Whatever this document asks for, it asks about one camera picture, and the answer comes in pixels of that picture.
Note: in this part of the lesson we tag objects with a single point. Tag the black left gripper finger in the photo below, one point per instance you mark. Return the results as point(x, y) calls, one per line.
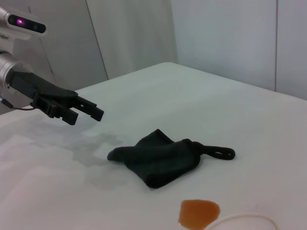
point(69, 116)
point(92, 110)

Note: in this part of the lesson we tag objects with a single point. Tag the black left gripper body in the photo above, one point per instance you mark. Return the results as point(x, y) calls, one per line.
point(38, 88)

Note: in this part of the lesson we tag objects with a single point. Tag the dark blue rag with loop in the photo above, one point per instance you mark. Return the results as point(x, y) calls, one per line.
point(163, 160)

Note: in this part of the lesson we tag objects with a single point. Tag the white paper cup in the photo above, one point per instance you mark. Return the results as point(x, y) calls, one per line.
point(244, 223)

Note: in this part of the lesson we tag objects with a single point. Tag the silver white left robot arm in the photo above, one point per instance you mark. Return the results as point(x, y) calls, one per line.
point(7, 69)

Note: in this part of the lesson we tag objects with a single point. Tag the brown liquid stain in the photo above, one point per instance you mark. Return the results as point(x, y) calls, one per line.
point(199, 213)

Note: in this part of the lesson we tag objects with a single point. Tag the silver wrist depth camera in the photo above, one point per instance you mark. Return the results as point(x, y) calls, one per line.
point(26, 24)

